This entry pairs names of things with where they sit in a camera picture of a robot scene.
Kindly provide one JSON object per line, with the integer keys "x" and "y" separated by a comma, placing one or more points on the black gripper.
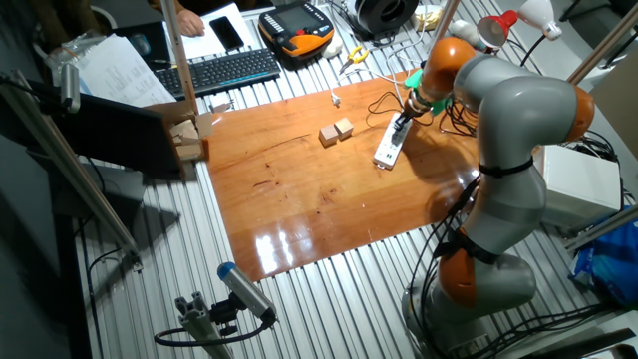
{"x": 414, "y": 110}

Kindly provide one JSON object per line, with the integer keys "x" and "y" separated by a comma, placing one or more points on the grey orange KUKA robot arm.
{"x": 518, "y": 114}

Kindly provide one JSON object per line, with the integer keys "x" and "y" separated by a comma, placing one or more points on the white power strip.
{"x": 391, "y": 144}

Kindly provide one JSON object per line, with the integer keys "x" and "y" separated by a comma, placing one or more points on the small white plug adapter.
{"x": 221, "y": 107}

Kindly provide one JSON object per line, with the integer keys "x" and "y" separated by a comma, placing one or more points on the person's hand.
{"x": 190, "y": 22}

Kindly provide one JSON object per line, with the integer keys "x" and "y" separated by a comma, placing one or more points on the light wooden cube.
{"x": 344, "y": 128}
{"x": 328, "y": 135}

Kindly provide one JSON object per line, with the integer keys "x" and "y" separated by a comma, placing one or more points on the white rounded object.
{"x": 333, "y": 47}

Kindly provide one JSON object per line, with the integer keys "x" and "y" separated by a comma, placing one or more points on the yellowish plastic bag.
{"x": 427, "y": 19}

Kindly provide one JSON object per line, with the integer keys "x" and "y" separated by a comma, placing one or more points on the black filament spool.
{"x": 386, "y": 15}

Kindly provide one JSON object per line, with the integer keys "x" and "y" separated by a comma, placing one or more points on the red desk lamp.
{"x": 496, "y": 27}

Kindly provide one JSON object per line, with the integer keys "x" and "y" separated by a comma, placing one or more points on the orange black teach pendant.
{"x": 299, "y": 30}

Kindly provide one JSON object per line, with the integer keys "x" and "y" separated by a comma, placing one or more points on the orange wooden board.
{"x": 279, "y": 199}

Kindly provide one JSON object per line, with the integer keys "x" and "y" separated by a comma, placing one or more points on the white desk lamp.
{"x": 541, "y": 17}

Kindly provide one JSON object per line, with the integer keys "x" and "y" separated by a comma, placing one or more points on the black computer keyboard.
{"x": 224, "y": 70}

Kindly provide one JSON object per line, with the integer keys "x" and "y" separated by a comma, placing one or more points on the white storage box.
{"x": 578, "y": 184}

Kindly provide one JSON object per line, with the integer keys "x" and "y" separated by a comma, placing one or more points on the black smartphone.
{"x": 226, "y": 34}

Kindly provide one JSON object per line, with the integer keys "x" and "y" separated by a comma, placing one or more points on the small wooden block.
{"x": 189, "y": 151}
{"x": 184, "y": 130}

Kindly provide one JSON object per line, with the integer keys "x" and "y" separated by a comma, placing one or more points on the brown cardboard panel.
{"x": 618, "y": 100}

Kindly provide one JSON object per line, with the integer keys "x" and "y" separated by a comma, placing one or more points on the white paper sheet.
{"x": 199, "y": 45}

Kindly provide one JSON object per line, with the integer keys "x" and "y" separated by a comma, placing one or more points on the blue plastic bag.
{"x": 608, "y": 259}

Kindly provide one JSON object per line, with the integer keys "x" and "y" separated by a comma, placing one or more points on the black mouse pad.
{"x": 154, "y": 37}

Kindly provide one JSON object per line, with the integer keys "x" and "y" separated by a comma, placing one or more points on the dark computer mouse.
{"x": 141, "y": 45}

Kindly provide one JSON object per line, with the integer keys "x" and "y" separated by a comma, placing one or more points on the short aluminium profile stub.
{"x": 199, "y": 329}

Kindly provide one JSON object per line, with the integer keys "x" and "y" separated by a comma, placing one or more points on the printed paper stack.
{"x": 114, "y": 70}

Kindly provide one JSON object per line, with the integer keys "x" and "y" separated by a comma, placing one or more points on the black monitor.
{"x": 109, "y": 134}

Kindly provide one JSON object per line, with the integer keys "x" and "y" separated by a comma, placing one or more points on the clear plastic bag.
{"x": 65, "y": 52}

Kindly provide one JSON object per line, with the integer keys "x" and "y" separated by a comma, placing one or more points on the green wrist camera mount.
{"x": 441, "y": 105}

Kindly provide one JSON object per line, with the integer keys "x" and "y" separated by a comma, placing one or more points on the silver camera blue end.
{"x": 246, "y": 291}

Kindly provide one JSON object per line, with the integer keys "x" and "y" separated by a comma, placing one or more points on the black camera bracket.
{"x": 224, "y": 314}

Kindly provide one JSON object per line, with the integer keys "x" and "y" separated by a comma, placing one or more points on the silver depth camera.
{"x": 70, "y": 87}

